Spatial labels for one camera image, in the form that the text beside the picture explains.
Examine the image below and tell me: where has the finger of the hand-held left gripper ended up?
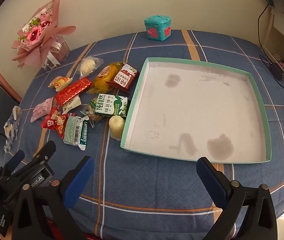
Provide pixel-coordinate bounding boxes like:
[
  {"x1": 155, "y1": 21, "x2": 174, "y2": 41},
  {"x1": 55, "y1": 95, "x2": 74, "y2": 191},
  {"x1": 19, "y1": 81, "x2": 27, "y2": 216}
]
[
  {"x1": 0, "y1": 150, "x2": 25, "y2": 180},
  {"x1": 32, "y1": 140, "x2": 57, "y2": 167}
]

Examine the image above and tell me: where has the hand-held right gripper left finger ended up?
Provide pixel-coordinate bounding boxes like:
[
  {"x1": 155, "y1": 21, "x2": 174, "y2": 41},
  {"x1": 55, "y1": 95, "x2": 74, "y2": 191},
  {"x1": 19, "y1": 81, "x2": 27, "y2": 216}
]
[{"x1": 11, "y1": 156, "x2": 95, "y2": 240}]

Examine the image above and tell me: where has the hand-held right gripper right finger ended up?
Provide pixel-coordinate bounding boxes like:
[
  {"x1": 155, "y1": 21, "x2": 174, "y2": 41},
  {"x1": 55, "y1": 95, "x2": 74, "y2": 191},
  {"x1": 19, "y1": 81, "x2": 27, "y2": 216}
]
[{"x1": 196, "y1": 157, "x2": 278, "y2": 240}]

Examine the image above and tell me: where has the red cartoon snack packet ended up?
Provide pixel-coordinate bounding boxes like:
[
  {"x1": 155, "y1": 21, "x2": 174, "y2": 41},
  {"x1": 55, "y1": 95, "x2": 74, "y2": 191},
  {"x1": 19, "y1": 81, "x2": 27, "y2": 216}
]
[{"x1": 41, "y1": 106, "x2": 70, "y2": 139}]

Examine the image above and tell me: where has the pale green barcode snack packet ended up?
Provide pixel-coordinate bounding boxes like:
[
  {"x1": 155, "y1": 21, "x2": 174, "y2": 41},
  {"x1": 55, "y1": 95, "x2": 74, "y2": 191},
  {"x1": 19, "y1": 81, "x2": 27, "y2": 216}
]
[{"x1": 63, "y1": 115, "x2": 89, "y2": 151}]

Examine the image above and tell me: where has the pink snack packet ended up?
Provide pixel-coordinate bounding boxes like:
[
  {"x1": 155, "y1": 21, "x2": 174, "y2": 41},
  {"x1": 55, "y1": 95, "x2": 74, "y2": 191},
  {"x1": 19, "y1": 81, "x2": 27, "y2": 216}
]
[{"x1": 30, "y1": 97, "x2": 54, "y2": 123}]

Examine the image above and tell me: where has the white snack packet red print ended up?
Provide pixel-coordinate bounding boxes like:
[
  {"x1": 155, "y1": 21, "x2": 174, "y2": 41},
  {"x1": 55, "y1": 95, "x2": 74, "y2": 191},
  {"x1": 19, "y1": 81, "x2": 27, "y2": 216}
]
[{"x1": 62, "y1": 95, "x2": 82, "y2": 113}]

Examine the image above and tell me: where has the clear brown cookie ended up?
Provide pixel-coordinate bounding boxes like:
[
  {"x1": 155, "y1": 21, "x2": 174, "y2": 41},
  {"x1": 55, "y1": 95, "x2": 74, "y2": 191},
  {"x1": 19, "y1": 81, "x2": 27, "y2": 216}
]
[{"x1": 80, "y1": 107, "x2": 107, "y2": 128}]

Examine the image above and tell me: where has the long red snack packet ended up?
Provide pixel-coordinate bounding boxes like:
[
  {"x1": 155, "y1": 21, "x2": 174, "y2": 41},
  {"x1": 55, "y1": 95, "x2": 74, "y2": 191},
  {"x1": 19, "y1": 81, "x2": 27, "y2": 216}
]
[{"x1": 55, "y1": 77, "x2": 93, "y2": 107}]

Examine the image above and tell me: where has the small round white pastry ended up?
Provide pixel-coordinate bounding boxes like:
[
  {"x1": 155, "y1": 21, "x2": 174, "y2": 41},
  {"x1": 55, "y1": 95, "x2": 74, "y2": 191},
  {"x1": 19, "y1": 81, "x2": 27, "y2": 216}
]
[{"x1": 108, "y1": 115, "x2": 125, "y2": 141}]

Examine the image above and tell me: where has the orange and cream snack packet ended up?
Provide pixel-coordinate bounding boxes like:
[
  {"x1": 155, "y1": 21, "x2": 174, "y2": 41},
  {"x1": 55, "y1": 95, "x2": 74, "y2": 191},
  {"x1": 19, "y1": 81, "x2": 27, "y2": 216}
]
[{"x1": 48, "y1": 76, "x2": 73, "y2": 92}]

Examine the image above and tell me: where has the green and white biscuit packet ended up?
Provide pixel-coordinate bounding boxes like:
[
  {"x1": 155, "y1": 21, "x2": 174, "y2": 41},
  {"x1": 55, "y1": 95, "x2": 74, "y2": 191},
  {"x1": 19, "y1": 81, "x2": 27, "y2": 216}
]
[{"x1": 89, "y1": 93, "x2": 130, "y2": 119}]

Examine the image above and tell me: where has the white tray box green rim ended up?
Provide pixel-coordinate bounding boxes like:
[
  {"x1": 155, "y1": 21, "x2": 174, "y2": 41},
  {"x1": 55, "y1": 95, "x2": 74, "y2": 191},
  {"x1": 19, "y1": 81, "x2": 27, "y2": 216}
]
[{"x1": 120, "y1": 57, "x2": 272, "y2": 164}]

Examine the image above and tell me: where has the yellow soft bread packet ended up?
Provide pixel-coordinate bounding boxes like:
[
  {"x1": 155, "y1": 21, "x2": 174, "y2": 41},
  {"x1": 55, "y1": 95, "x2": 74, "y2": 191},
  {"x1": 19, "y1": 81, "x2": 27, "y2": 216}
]
[{"x1": 87, "y1": 62, "x2": 127, "y2": 94}]

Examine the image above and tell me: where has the clear white bun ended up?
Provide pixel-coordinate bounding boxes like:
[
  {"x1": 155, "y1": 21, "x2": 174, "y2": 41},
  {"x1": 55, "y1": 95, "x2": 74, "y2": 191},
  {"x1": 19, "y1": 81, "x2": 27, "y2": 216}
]
[{"x1": 78, "y1": 56, "x2": 104, "y2": 77}]

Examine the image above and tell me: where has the dark red biscuit packet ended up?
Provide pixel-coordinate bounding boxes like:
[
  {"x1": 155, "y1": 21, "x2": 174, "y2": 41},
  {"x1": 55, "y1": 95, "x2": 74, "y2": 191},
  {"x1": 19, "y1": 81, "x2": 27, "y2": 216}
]
[{"x1": 106, "y1": 63, "x2": 140, "y2": 92}]

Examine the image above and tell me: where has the crumpled blue white wrapper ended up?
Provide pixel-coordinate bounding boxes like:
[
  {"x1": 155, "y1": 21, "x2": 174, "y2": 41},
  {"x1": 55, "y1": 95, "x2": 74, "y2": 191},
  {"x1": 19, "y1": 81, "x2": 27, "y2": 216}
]
[{"x1": 3, "y1": 106, "x2": 23, "y2": 153}]

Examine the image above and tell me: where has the clear acrylic box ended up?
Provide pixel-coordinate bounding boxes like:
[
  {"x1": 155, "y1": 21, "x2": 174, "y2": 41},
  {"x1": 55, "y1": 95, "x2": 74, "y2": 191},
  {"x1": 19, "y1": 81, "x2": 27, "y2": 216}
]
[{"x1": 43, "y1": 34, "x2": 70, "y2": 70}]

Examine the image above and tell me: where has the pink flower bouquet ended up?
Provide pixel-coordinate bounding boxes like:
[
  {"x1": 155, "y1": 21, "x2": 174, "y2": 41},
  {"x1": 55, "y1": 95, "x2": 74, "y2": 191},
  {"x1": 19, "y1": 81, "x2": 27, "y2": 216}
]
[{"x1": 11, "y1": 0, "x2": 77, "y2": 69}]

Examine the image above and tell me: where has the black power adapter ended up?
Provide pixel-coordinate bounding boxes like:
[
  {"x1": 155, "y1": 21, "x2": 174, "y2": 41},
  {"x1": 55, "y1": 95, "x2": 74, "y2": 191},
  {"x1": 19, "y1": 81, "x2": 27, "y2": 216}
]
[{"x1": 269, "y1": 62, "x2": 283, "y2": 81}]

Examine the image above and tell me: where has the teal toy box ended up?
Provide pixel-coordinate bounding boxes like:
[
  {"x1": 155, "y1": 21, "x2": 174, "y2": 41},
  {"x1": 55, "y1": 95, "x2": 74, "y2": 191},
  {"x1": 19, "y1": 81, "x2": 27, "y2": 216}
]
[{"x1": 144, "y1": 15, "x2": 172, "y2": 41}]

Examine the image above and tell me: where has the white wooden shelf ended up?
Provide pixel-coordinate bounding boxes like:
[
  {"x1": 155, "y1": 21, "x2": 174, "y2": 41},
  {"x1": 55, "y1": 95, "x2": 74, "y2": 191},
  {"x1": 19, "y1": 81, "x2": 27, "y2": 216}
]
[{"x1": 263, "y1": 5, "x2": 284, "y2": 65}]

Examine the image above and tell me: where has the black power cable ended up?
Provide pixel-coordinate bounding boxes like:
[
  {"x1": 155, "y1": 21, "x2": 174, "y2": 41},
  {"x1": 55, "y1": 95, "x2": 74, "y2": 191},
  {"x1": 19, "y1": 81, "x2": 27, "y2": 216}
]
[{"x1": 257, "y1": 0, "x2": 284, "y2": 93}]

